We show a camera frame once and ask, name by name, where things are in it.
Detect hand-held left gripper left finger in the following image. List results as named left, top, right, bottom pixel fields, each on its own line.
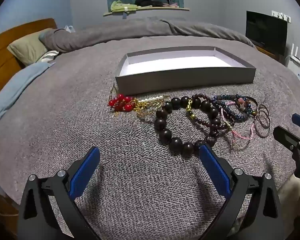
left=17, top=146, right=102, bottom=240

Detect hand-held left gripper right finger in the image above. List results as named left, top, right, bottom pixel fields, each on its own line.
left=199, top=144, right=284, bottom=240

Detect thin metal bangle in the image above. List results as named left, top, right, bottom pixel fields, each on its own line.
left=254, top=109, right=272, bottom=138
left=255, top=104, right=270, bottom=128

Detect pink cord bracelet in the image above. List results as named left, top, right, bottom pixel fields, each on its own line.
left=221, top=101, right=255, bottom=148

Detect dark blue bead bracelet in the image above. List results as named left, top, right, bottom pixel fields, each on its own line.
left=211, top=94, right=255, bottom=123

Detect black hair tie with charm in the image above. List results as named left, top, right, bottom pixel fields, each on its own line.
left=235, top=94, right=259, bottom=117

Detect small garnet bead bracelet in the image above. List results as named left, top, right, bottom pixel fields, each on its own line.
left=186, top=93, right=235, bottom=133

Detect large dark bead bracelet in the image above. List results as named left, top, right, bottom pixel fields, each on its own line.
left=154, top=96, right=219, bottom=158

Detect red bead gold bracelet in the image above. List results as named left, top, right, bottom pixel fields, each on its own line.
left=108, top=84, right=137, bottom=117

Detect gold chain jewelry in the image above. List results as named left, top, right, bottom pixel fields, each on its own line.
left=134, top=100, right=171, bottom=118

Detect white pearl strand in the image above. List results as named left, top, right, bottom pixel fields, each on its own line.
left=137, top=95, right=164, bottom=103

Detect shallow grey cardboard box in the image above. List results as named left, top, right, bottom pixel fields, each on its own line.
left=115, top=46, right=256, bottom=96

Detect grey bed blanket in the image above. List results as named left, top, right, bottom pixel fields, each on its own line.
left=0, top=36, right=300, bottom=240

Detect wooden television stand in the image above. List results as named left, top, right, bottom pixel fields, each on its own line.
left=255, top=44, right=287, bottom=67

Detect black television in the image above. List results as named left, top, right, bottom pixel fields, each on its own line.
left=245, top=10, right=288, bottom=55

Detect light blue blanket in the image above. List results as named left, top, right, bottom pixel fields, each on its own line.
left=0, top=62, right=56, bottom=133

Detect striped pillow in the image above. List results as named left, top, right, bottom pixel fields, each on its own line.
left=36, top=50, right=60, bottom=63

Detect olive green pillow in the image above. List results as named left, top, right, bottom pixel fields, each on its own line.
left=7, top=28, right=53, bottom=67

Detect wooden headboard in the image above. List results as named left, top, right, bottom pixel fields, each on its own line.
left=0, top=18, right=58, bottom=101

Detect grey duvet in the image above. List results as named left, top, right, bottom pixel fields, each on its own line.
left=39, top=17, right=257, bottom=53

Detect green cloth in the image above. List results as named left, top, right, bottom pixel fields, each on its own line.
left=110, top=0, right=138, bottom=12

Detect wooden window sill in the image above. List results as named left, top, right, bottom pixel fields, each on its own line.
left=103, top=6, right=190, bottom=16

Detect black cloth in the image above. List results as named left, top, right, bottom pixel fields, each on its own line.
left=134, top=0, right=163, bottom=7

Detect white wall sockets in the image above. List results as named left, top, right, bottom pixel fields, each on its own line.
left=272, top=10, right=292, bottom=22

